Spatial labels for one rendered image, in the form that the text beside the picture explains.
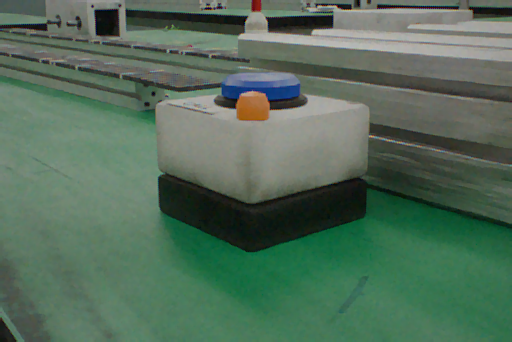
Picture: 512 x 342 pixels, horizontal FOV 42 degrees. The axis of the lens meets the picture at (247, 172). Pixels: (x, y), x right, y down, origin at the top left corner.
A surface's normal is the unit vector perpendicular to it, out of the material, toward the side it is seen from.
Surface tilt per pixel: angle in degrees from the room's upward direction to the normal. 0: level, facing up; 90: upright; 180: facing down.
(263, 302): 0
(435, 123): 90
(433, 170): 90
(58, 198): 0
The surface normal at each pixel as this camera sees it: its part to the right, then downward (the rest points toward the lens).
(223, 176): -0.77, 0.17
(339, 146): 0.63, 0.20
